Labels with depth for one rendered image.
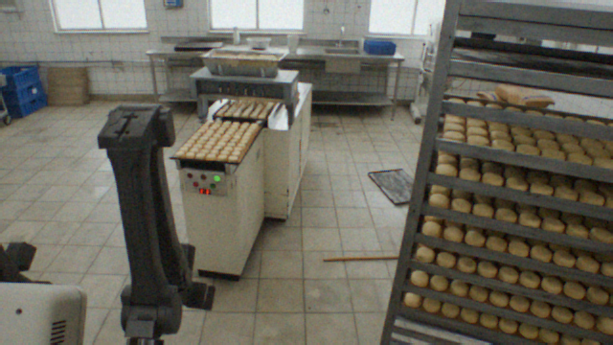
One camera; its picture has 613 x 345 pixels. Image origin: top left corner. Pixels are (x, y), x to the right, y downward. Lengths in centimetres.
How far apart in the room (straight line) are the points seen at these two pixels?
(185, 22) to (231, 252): 423
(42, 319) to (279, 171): 233
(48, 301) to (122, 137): 29
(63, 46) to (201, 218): 489
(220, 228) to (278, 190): 73
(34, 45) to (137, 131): 645
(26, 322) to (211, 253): 189
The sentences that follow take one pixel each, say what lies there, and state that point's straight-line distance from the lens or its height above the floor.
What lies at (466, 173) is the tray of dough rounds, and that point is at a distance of 102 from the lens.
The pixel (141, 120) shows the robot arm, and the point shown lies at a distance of 70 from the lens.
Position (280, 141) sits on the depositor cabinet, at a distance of 278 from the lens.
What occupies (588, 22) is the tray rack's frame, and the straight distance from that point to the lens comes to 88.
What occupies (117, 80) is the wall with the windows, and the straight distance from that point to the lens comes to 662.
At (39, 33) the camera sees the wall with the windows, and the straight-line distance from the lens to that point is 699.
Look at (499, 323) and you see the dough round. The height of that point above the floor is 96.
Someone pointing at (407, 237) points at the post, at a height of 125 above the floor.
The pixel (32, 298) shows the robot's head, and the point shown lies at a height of 138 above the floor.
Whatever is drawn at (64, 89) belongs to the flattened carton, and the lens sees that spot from 677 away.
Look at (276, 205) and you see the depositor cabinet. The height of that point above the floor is 20.
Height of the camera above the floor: 184
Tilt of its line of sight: 28 degrees down
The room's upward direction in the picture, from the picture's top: 2 degrees clockwise
